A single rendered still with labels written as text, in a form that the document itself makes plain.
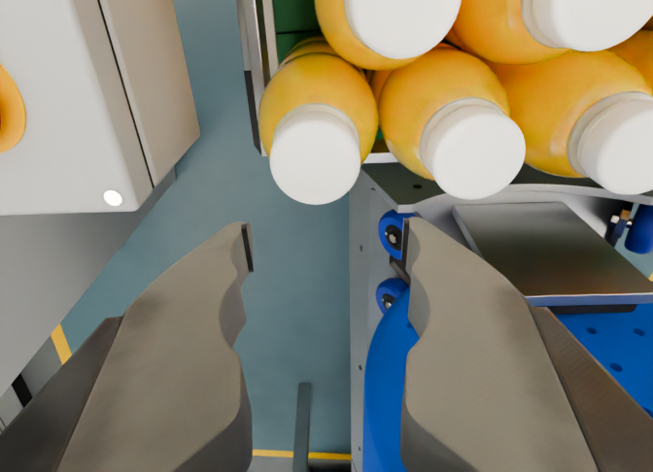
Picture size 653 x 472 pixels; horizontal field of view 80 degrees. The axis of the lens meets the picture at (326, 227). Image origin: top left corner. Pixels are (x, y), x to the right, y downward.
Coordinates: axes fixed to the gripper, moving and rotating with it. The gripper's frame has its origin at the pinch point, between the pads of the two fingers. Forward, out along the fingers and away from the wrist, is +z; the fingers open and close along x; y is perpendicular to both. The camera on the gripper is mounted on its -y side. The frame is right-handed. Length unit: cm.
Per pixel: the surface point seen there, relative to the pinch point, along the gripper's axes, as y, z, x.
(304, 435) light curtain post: 159, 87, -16
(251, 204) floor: 59, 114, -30
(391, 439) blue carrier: 14.8, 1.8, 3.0
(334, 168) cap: 0.3, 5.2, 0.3
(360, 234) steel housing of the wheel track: 17.5, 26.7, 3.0
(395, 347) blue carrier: 14.8, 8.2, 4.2
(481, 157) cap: 0.0, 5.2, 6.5
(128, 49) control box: -4.5, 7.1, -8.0
